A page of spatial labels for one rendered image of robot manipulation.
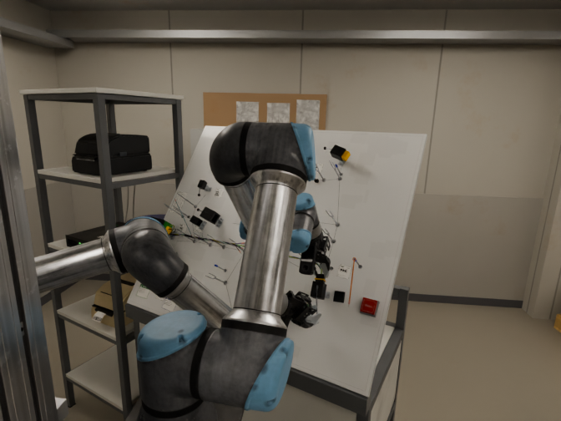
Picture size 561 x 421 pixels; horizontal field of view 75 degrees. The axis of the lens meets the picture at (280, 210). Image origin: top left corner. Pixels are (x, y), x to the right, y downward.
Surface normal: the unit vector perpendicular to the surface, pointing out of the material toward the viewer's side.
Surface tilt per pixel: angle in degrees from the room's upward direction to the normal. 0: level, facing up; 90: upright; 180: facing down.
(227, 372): 60
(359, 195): 54
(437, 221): 90
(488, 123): 90
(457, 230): 90
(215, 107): 90
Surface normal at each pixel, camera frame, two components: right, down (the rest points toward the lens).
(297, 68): -0.10, 0.24
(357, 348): -0.39, -0.41
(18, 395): 0.99, 0.04
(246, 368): -0.13, -0.42
